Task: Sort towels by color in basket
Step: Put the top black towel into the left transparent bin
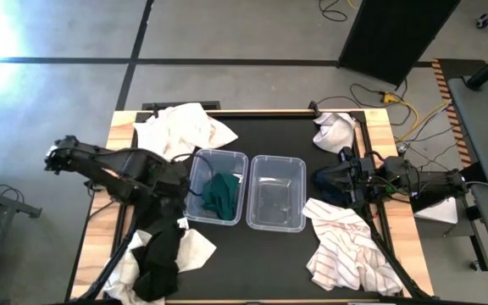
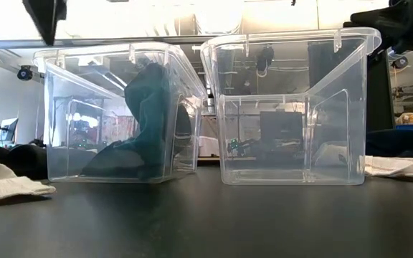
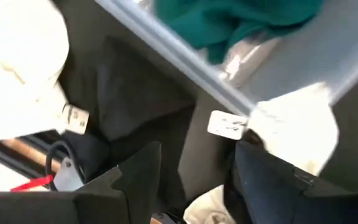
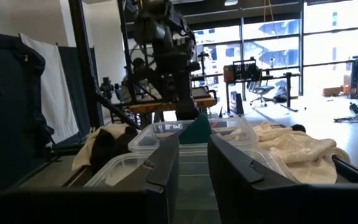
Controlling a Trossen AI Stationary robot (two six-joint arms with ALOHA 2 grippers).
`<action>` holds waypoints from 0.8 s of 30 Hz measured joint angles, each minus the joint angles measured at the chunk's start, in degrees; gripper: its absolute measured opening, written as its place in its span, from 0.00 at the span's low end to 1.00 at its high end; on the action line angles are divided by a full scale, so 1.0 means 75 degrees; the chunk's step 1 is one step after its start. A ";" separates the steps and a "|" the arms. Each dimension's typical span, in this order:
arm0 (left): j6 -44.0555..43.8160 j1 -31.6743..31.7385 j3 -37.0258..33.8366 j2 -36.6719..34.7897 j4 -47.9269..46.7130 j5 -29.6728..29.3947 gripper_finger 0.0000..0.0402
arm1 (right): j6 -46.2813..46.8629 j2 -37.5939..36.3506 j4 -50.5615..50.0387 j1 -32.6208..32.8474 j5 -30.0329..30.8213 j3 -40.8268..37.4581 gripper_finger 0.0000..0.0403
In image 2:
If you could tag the tilted computer monitor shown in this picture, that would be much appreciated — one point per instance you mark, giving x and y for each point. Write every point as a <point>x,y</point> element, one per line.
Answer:
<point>8,130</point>

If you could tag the black towel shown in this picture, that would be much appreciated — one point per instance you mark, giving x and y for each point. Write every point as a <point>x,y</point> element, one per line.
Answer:
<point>23,161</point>

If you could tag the black partition panel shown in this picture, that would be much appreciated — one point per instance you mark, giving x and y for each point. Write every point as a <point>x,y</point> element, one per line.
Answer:
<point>380,93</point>

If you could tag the plain off-white towel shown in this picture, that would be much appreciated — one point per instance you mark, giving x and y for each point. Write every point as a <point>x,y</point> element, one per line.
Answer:
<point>2,186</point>

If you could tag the navy blue towel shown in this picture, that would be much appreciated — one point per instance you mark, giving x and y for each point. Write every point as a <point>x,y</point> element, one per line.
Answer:
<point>400,143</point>

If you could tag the teal towel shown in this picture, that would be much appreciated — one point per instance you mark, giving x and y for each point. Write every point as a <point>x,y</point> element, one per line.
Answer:
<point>149,107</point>

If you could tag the clear plastic bin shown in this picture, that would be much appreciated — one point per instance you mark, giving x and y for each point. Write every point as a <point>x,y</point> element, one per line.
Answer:
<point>289,175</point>
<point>84,168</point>

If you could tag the orange crumpled cloth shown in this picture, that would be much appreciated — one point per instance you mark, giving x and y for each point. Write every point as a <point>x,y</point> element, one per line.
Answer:
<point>409,118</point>

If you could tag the black round hanging camera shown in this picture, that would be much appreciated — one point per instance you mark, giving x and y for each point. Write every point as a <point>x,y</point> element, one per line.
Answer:
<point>24,73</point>
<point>400,62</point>
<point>265,57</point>

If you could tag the white red-striped towel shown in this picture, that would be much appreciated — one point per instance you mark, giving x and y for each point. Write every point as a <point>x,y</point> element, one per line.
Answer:
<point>400,166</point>

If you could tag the blue storage bin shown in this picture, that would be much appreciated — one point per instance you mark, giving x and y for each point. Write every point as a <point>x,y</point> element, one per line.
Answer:
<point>411,127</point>

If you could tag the black background monitor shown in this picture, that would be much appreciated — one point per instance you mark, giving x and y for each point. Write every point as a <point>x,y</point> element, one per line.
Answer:
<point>282,127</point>

